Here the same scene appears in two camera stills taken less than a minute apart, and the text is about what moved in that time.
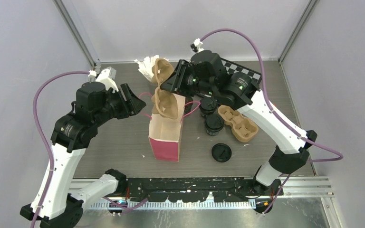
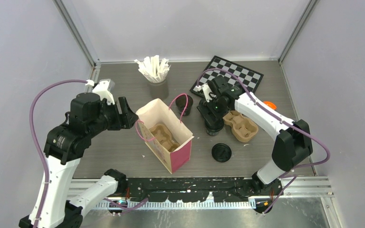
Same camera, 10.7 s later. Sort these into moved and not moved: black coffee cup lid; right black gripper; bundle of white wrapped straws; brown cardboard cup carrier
Moved: right black gripper
Not moved: bundle of white wrapped straws; black coffee cup lid; brown cardboard cup carrier
